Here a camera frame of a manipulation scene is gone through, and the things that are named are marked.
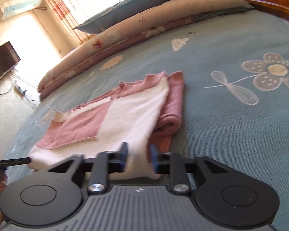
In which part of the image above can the blue floral bed sheet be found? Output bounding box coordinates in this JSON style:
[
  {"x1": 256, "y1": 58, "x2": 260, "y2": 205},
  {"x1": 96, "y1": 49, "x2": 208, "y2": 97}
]
[{"x1": 6, "y1": 10, "x2": 289, "y2": 230}]

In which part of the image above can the pink floral folded quilt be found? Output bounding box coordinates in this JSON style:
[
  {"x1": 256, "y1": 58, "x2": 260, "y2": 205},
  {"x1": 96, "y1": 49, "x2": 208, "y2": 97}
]
[{"x1": 37, "y1": 0, "x2": 252, "y2": 99}]

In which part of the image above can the wall mounted black television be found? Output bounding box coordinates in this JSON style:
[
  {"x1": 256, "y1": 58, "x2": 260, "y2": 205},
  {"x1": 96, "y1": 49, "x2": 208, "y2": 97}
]
[{"x1": 0, "y1": 41, "x2": 21, "y2": 79}]

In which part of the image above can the white power strip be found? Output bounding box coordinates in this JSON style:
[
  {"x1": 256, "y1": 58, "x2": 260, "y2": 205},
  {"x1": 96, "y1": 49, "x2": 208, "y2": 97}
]
[{"x1": 14, "y1": 85, "x2": 26, "y2": 96}]

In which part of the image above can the person left hand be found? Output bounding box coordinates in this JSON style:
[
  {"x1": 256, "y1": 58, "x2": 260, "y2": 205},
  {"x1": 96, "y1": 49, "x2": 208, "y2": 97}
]
[{"x1": 0, "y1": 174, "x2": 7, "y2": 193}]

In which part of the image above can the blue pillow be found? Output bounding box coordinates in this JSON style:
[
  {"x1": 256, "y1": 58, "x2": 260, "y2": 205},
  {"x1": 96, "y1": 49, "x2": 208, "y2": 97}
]
[{"x1": 75, "y1": 0, "x2": 168, "y2": 34}]

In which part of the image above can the red striped curtain left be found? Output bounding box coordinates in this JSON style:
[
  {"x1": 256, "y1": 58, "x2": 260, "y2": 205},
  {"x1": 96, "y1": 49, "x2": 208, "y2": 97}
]
[{"x1": 44, "y1": 0, "x2": 90, "y2": 45}]

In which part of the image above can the white air conditioner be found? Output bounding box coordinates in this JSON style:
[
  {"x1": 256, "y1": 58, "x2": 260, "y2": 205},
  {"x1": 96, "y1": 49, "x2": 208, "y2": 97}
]
[{"x1": 0, "y1": 0, "x2": 43, "y2": 21}]

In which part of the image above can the pink and white knit sweater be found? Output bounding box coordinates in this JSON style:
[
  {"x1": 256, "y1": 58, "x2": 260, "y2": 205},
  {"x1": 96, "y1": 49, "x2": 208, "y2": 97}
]
[{"x1": 29, "y1": 71, "x2": 184, "y2": 180}]

